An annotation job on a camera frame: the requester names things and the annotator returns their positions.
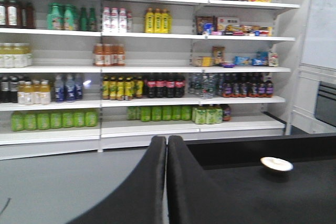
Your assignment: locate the small white dish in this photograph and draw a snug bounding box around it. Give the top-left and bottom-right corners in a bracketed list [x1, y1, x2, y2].
[260, 156, 293, 173]

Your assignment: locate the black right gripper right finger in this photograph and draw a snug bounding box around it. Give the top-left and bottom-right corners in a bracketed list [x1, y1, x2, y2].
[166, 135, 276, 223]

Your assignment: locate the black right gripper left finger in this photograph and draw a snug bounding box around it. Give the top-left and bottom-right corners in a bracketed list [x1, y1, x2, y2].
[69, 136, 166, 223]

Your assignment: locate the black wooden produce display stand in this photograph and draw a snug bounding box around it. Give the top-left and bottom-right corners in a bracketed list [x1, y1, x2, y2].
[187, 134, 335, 223]

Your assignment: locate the white supermarket shelf unit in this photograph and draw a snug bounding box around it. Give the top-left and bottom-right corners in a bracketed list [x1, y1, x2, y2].
[1, 0, 301, 160]

